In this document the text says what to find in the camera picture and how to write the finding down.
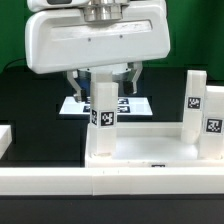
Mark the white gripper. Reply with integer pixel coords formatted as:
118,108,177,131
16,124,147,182
25,0,170,103

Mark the white desk top panel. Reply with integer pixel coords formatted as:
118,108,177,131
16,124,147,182
85,122,224,168

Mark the white marker tag plate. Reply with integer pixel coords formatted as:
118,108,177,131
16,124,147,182
59,97,153,116

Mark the white left barrier block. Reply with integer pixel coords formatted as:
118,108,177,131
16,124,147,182
0,125,12,159

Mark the white front barrier rail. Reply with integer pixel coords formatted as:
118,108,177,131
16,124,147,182
0,167,224,196

